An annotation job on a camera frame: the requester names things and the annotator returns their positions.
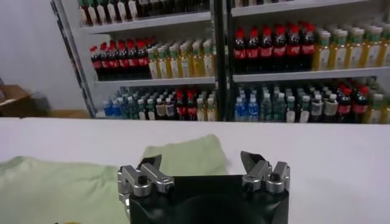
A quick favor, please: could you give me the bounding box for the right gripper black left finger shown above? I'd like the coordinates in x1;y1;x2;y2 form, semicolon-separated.
117;154;176;197

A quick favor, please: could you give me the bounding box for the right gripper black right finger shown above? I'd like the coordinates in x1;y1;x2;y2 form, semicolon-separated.
239;150;291;195

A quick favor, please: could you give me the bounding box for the light green t-shirt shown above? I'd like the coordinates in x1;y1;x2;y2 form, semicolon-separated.
0;133;229;224

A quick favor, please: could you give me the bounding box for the small dark bottle white label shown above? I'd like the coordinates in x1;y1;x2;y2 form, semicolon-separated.
137;99;147;121
285;96;297;123
146;98;157;121
297;95;312;123

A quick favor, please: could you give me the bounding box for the small green-tinted water bottle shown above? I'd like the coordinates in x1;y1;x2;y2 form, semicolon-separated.
260;93;273;122
272;93;286;122
130;97;140;120
121;96;132;119

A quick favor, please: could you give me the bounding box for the small dark bottle grey label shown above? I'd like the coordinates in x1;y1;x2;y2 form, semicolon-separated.
165;97;176;118
310;94;325;123
324;93;339;123
155;97;166;119

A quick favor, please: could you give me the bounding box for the small blue water bottle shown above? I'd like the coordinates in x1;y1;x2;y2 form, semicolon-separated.
247;94;260;122
112;99;122;118
102;100;113;117
234;96;246;122

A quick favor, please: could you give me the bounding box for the small red-cap cola bottle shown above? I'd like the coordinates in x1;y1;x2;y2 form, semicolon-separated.
186;91;198;121
175;91;188;121
337;88;353;124
352;86;371;124

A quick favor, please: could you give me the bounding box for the white drinks shelf cabinet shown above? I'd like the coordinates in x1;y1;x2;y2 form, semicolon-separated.
50;0;228;122
225;0;390;125

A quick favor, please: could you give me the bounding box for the open glass cabinet door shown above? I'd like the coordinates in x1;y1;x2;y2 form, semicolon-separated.
50;0;98;119

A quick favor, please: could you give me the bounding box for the dark-filled brown cardboard box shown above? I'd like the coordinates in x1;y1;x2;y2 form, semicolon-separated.
0;84;51;118

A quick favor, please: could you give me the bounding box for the green-cap tea bottle white label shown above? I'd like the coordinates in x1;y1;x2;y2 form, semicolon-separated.
96;0;108;25
106;0;118;24
87;0;99;26
78;0;90;27
127;0;139;21
117;0;129;22

